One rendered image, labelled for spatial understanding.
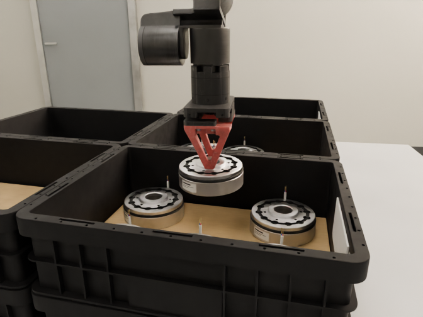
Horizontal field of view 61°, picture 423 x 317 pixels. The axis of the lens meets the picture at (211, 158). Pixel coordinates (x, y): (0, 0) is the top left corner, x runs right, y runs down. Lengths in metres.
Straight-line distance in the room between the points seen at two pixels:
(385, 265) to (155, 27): 0.61
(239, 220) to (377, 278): 0.29
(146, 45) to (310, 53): 3.12
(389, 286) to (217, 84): 0.48
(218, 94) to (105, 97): 3.47
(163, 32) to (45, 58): 3.71
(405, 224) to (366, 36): 2.83
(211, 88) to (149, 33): 0.11
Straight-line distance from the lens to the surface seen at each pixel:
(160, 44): 0.52
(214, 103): 0.52
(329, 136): 0.78
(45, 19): 4.18
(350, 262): 0.37
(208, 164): 0.54
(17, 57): 4.42
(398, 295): 0.74
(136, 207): 0.61
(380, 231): 0.93
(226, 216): 0.63
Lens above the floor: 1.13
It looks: 19 degrees down
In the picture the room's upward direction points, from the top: straight up
